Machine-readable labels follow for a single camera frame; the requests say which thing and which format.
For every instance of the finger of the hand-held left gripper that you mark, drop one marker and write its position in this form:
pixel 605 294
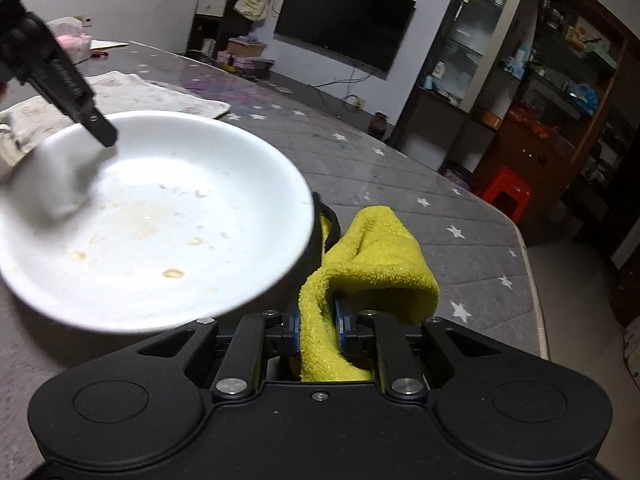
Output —
pixel 75 90

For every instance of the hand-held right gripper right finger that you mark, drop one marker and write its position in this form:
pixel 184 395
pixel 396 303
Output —
pixel 341 327

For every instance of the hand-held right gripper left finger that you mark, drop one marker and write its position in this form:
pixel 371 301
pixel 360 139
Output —
pixel 292 332

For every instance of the yellow cloth with black edge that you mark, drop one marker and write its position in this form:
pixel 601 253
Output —
pixel 380 255

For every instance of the white bowl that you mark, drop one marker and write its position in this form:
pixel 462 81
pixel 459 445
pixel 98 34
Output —
pixel 150 220

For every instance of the tissue pack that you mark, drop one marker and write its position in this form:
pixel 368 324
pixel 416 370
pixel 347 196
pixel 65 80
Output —
pixel 75 42

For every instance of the white printed towel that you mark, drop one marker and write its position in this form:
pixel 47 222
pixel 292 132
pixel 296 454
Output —
pixel 150 92

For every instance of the dark bookshelf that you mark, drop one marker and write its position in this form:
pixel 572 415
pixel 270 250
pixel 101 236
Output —
pixel 210 5

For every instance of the grey star-print table cover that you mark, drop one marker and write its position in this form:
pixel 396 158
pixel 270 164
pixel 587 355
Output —
pixel 400 170

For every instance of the stack of pink boxes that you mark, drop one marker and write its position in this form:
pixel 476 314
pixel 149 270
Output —
pixel 245 50

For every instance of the dark waste bin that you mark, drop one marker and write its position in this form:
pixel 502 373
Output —
pixel 457 177

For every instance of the brown shoe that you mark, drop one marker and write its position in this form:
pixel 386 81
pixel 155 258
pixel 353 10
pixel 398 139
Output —
pixel 379 124

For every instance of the red plastic stool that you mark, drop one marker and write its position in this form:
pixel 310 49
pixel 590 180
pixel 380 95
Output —
pixel 502 180

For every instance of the brown wooden cabinet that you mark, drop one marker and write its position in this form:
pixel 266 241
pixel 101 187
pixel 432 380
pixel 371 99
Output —
pixel 525 145

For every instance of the black television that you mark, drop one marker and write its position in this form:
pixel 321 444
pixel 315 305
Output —
pixel 345 15

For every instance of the glass display cabinet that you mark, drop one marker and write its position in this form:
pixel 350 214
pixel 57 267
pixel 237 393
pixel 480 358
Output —
pixel 470 20

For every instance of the wall socket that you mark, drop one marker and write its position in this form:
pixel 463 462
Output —
pixel 356 102

